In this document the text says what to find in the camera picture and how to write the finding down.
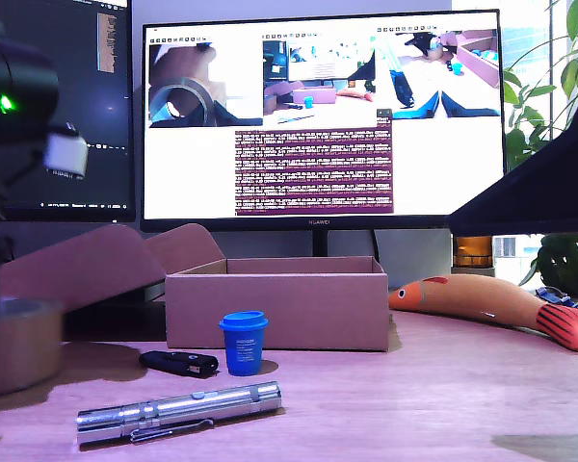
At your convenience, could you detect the dark computer monitor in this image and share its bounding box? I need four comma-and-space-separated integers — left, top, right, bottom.
0, 0, 137, 223

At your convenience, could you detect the Huawei monitor with white screen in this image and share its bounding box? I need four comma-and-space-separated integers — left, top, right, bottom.
140, 9, 507, 259

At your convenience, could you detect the small blue lidded cup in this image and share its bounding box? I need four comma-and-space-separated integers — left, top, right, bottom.
219, 311, 270, 377

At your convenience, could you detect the brown packing tape roll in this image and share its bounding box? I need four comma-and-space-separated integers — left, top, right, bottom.
0, 297, 65, 398

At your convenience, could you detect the open brown cardboard box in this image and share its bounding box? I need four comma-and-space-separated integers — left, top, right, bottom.
0, 223, 391, 352

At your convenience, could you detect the orange fish plush toy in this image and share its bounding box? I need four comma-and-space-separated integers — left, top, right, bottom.
388, 274, 578, 353

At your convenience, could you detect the silver metal flashlight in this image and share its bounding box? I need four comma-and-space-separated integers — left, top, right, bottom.
75, 380, 283, 447

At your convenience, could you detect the green leafy houseplant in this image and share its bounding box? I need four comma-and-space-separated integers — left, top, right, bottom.
503, 0, 578, 299

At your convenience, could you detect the black USB stick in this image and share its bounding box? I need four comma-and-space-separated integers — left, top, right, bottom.
138, 350, 221, 379

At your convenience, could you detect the blue strap with buckle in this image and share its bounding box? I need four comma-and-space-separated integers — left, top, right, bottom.
534, 286, 578, 309

